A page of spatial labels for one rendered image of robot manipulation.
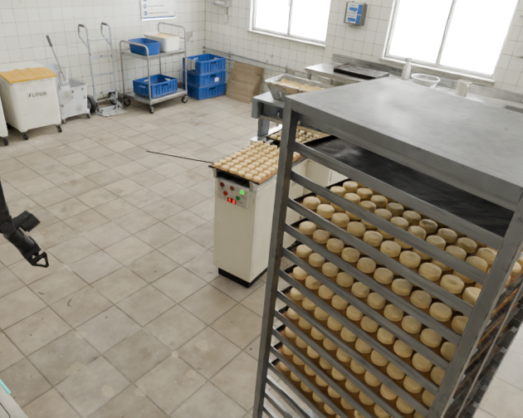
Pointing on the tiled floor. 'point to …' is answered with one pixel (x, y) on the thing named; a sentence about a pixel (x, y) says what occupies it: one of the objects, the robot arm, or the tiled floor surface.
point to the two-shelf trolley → (149, 73)
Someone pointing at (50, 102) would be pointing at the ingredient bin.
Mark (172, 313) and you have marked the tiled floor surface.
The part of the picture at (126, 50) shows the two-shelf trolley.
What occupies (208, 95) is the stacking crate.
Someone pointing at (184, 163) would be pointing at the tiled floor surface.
